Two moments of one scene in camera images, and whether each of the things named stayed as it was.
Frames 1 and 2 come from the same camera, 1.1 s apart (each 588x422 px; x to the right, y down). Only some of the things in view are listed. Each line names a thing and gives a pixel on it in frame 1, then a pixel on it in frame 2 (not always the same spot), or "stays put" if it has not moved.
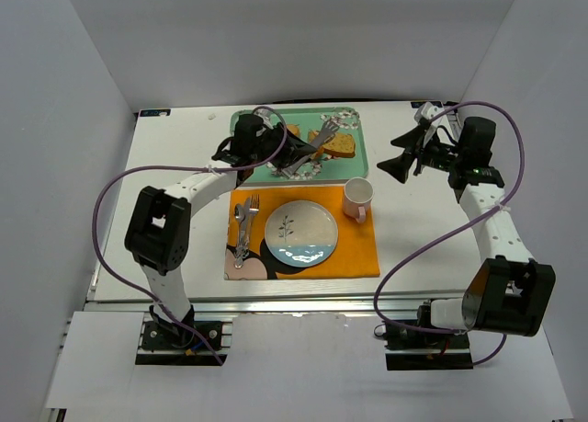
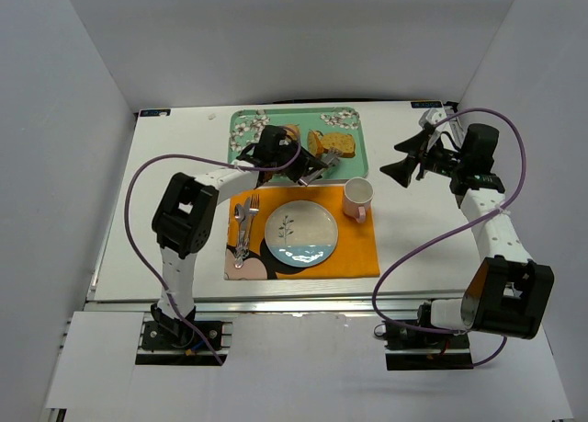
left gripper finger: (293, 153) -> (307, 178)
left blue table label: (157, 112) stays put
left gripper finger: (299, 144) -> (314, 163)
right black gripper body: (421, 149) stays put
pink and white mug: (358, 193) stays put
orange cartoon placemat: (355, 254) stays put
